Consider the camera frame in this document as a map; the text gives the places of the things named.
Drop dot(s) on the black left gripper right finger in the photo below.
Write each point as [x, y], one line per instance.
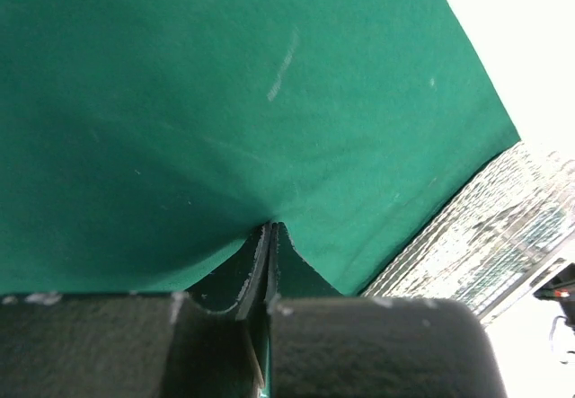
[325, 344]

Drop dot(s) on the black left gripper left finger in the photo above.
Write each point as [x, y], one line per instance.
[206, 341]

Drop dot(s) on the green surgical cloth kit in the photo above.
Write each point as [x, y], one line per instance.
[143, 140]

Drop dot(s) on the silver wire mesh tray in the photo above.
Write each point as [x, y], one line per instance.
[499, 239]

